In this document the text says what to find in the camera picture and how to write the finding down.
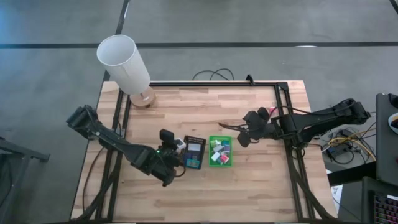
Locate white computer mouse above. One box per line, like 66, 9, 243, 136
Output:
387, 112, 398, 134

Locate black desk crossbar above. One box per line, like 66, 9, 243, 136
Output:
326, 161, 377, 187

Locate thin dark power cable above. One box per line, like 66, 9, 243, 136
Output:
81, 146, 106, 215

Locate black metal stand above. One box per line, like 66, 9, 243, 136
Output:
0, 136, 50, 224

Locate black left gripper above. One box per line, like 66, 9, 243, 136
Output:
149, 128, 185, 187

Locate yellow cable bundle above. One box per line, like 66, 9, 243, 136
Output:
328, 127, 377, 162

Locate dark grey side desk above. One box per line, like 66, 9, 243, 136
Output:
374, 92, 398, 187

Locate white paper sheet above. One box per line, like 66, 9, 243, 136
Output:
330, 185, 343, 205

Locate black slotted plastic basket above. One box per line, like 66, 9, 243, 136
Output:
181, 134, 208, 170

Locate black aluminium table frame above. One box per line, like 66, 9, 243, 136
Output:
74, 80, 338, 223

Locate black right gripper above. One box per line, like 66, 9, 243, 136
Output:
238, 110, 276, 149

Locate green slotted plastic basket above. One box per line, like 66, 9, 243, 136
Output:
208, 134, 233, 168

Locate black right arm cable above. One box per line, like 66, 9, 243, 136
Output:
269, 105, 313, 115

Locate black looped floor cable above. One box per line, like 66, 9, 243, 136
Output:
192, 68, 236, 81

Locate backlit computer keyboard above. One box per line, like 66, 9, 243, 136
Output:
371, 191, 398, 224

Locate white shade wooden base lamp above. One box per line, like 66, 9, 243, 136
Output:
96, 34, 157, 109

